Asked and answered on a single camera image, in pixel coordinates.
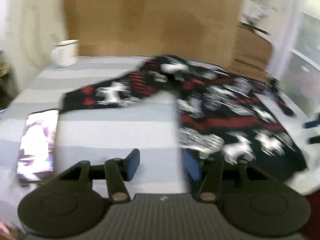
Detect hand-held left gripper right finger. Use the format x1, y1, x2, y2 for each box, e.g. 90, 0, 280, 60
182, 149, 271, 202

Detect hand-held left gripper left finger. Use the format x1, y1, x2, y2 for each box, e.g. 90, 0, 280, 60
59, 148, 141, 203

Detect black red white patterned sweater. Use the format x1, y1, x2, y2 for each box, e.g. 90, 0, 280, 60
59, 54, 308, 181

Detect grey striped bedsheet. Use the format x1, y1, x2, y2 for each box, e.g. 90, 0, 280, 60
0, 54, 320, 240

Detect brown cushion mat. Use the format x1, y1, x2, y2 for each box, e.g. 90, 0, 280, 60
229, 26, 275, 83

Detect smartphone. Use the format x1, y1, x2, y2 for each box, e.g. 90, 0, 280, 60
16, 109, 60, 185

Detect crossed black tape strips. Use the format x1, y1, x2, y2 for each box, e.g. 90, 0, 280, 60
238, 22, 272, 37

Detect white enamel mug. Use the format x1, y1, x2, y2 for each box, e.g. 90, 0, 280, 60
51, 39, 80, 68

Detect wood pattern vinyl sheet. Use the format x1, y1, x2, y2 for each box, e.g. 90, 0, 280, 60
62, 0, 245, 67

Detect white window frame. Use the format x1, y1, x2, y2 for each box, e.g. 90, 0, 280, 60
264, 4, 320, 120

